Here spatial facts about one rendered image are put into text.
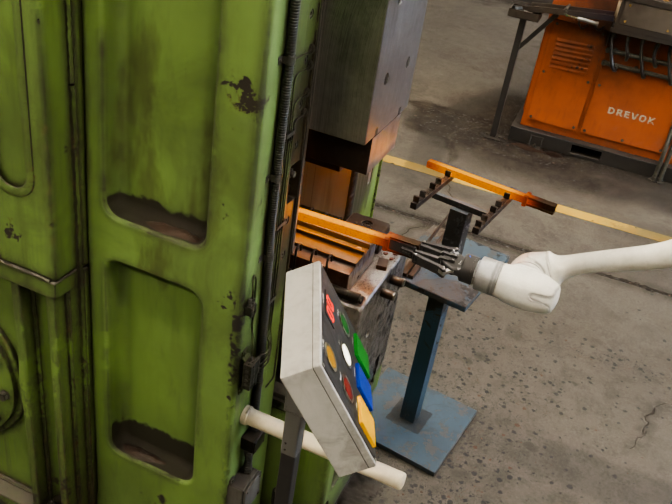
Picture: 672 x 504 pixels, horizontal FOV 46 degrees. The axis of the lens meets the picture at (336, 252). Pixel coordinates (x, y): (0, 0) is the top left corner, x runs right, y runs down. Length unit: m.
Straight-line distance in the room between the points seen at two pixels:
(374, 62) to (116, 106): 0.58
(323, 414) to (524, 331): 2.34
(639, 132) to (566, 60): 0.68
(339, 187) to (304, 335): 0.94
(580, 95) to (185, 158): 4.11
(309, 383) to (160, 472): 1.01
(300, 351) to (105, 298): 0.75
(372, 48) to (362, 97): 0.11
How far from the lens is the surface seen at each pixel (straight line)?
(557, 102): 5.63
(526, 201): 2.60
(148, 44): 1.77
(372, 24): 1.73
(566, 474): 3.13
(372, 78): 1.76
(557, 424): 3.31
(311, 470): 2.49
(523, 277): 2.01
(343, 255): 2.10
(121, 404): 2.35
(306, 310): 1.55
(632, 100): 5.59
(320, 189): 2.39
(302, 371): 1.42
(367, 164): 1.89
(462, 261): 2.06
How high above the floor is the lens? 2.11
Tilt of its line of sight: 32 degrees down
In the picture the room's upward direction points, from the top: 9 degrees clockwise
